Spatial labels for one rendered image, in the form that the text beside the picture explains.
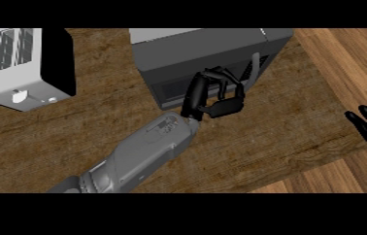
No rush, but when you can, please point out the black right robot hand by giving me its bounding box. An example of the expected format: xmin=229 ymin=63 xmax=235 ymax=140
xmin=344 ymin=104 xmax=367 ymax=138

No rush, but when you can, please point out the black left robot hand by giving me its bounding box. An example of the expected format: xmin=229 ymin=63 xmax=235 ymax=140
xmin=180 ymin=66 xmax=246 ymax=122

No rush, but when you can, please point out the dark grey microwave door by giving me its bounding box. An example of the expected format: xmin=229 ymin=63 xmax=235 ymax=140
xmin=131 ymin=35 xmax=270 ymax=112

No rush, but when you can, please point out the dark grey microwave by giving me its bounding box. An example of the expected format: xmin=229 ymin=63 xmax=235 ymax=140
xmin=128 ymin=28 xmax=295 ymax=112

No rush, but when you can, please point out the white and black toaster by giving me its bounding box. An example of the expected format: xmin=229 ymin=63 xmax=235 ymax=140
xmin=0 ymin=28 xmax=78 ymax=113

